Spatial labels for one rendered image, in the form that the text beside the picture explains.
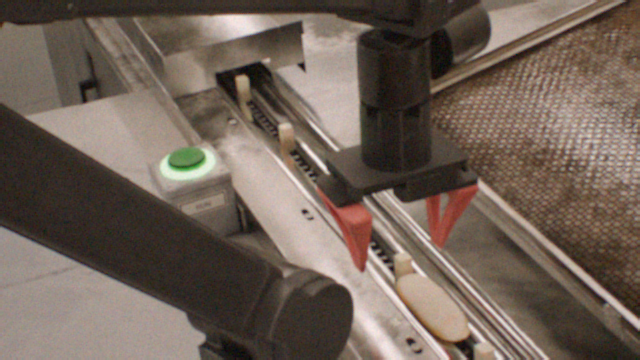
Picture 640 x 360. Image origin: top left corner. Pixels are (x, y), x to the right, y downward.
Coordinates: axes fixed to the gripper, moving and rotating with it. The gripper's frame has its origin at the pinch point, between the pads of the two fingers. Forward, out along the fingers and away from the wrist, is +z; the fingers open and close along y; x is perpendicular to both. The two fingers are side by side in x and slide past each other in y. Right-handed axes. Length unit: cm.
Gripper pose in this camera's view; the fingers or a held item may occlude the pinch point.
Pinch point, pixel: (398, 249)
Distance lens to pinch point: 90.8
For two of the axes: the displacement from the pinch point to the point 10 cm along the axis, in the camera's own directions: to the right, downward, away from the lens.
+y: -9.1, 2.5, -3.2
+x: 4.0, 4.4, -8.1
